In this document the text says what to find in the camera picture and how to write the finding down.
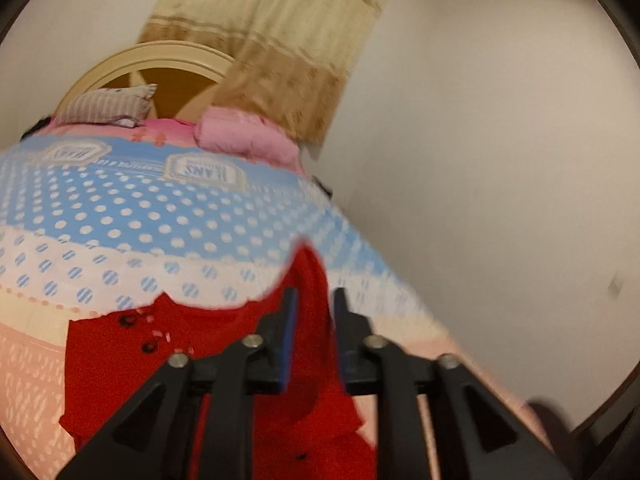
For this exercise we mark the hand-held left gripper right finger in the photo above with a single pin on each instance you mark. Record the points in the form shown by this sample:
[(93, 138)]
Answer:
[(346, 350)]

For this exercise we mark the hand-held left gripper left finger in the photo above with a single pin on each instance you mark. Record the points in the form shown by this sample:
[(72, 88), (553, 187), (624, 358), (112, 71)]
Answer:
[(288, 345)]

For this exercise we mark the red knit garment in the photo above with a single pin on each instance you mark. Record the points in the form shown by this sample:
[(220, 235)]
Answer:
[(225, 320)]

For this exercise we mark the pink quilt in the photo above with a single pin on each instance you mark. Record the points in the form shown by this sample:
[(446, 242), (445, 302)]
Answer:
[(240, 135)]

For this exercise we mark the polka dot printed blanket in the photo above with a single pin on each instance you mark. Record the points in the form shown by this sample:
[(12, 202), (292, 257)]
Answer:
[(125, 200)]

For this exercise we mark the pink bedsheet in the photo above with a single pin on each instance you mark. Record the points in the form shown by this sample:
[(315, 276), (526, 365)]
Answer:
[(165, 130)]

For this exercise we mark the beige patterned curtain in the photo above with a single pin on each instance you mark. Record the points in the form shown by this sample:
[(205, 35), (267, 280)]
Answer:
[(280, 45)]

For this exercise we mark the striped pillow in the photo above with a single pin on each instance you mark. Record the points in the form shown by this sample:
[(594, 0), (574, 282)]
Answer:
[(107, 105)]

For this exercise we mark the cream wooden headboard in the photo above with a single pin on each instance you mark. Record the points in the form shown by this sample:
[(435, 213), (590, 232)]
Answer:
[(170, 60)]

